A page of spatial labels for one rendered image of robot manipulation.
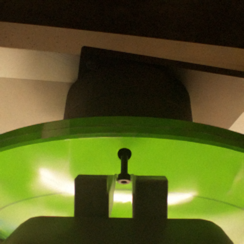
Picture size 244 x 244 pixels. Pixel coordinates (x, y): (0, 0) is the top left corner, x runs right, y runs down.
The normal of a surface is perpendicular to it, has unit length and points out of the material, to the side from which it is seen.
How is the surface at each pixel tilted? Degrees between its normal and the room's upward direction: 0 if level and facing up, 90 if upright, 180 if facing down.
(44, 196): 22
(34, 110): 0
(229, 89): 0
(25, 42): 90
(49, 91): 0
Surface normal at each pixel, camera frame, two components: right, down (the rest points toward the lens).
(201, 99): -0.02, 0.83
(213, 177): 0.13, 0.55
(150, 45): 0.12, -0.55
